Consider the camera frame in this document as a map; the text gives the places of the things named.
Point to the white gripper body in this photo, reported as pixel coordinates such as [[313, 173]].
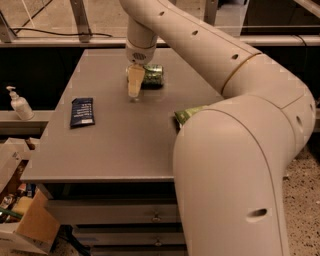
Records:
[[140, 54]]

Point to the green Kettle chips bag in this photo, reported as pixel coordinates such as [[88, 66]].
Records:
[[182, 116]]

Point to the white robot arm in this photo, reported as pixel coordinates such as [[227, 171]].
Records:
[[230, 158]]

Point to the grey drawer cabinet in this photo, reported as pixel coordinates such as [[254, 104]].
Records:
[[112, 182]]

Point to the green soda can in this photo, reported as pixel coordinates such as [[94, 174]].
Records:
[[153, 76]]

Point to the grey metal rail frame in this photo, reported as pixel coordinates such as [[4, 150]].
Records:
[[106, 18]]

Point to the white pump bottle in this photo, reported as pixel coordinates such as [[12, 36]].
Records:
[[20, 105]]

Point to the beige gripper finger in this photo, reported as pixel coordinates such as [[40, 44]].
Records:
[[136, 75]]

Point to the open cardboard box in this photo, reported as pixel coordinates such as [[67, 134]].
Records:
[[25, 223]]

